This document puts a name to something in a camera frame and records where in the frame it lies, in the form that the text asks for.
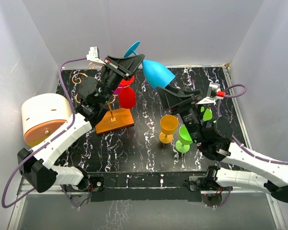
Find magenta plastic wine glass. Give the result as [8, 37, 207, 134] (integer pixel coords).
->
[114, 80, 125, 95]

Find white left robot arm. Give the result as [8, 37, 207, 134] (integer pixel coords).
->
[17, 54, 145, 193]

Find white orange cylindrical container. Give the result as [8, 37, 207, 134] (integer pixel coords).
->
[21, 93, 72, 147]

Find green plastic wine glass front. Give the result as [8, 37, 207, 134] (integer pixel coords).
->
[175, 125, 193, 153]

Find gold wire wine glass rack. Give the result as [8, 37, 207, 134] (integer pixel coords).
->
[72, 66, 134, 134]

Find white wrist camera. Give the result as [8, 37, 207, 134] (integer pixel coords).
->
[196, 82, 225, 104]
[86, 46, 105, 67]

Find aluminium front frame rail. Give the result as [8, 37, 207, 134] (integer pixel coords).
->
[8, 172, 286, 230]

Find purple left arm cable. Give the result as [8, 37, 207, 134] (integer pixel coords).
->
[1, 57, 89, 208]

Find orange plastic wine glass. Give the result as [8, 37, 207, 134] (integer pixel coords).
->
[159, 115, 179, 144]

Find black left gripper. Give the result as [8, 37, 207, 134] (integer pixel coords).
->
[99, 55, 144, 105]

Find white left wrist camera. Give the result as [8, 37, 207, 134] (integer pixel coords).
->
[86, 46, 105, 67]

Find green plastic wine glass rear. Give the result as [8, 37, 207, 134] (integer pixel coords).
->
[201, 107, 213, 121]

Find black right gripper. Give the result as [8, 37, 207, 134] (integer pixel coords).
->
[157, 84, 206, 144]

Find red plastic wine glass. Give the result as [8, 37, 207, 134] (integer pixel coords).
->
[119, 76, 136, 109]

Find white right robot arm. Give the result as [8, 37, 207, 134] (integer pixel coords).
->
[156, 83, 288, 203]

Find green plastic wine glass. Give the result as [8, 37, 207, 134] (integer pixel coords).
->
[201, 107, 213, 121]
[175, 125, 193, 153]

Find blue plastic wine glass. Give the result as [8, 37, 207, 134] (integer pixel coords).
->
[123, 41, 176, 88]

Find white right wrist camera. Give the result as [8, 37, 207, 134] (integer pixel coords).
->
[196, 82, 225, 104]

